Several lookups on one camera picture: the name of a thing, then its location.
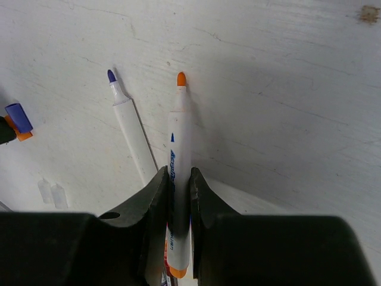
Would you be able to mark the blue capped white marker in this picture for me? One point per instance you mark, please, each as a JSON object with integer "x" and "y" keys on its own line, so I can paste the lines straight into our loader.
{"x": 133, "y": 132}

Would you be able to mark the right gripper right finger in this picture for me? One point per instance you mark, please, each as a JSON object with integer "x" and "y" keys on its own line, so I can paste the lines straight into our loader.
{"x": 230, "y": 248}

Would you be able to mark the orange capped white marker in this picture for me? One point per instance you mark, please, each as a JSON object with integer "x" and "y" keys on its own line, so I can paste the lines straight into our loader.
{"x": 179, "y": 171}

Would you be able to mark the blue marker cap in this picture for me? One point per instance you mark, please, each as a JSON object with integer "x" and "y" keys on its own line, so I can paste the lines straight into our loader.
{"x": 19, "y": 117}

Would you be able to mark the clear pen cap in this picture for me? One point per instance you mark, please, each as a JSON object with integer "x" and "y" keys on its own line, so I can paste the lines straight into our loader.
{"x": 45, "y": 191}
{"x": 59, "y": 197}

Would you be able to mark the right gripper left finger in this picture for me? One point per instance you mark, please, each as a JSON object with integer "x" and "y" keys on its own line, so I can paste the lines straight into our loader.
{"x": 123, "y": 246}

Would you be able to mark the orange marker cap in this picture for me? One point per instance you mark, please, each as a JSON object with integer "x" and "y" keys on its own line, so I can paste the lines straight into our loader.
{"x": 20, "y": 136}

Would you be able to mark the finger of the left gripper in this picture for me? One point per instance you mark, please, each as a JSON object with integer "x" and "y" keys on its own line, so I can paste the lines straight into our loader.
{"x": 7, "y": 133}

